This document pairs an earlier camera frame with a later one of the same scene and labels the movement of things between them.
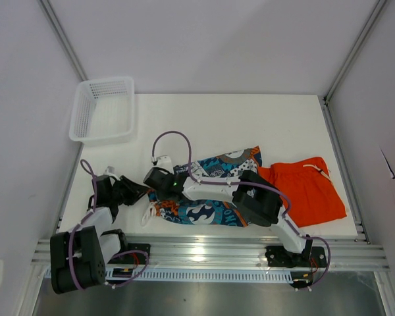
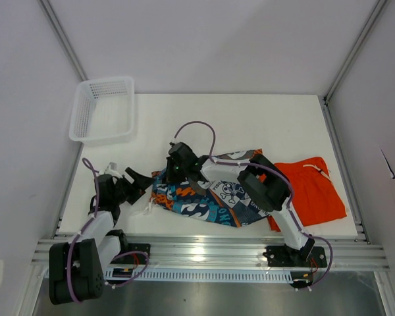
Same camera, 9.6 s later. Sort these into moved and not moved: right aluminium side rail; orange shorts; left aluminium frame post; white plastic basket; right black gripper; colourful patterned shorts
Moved: right black gripper; colourful patterned shorts
Not moved: left aluminium frame post; orange shorts; right aluminium side rail; white plastic basket
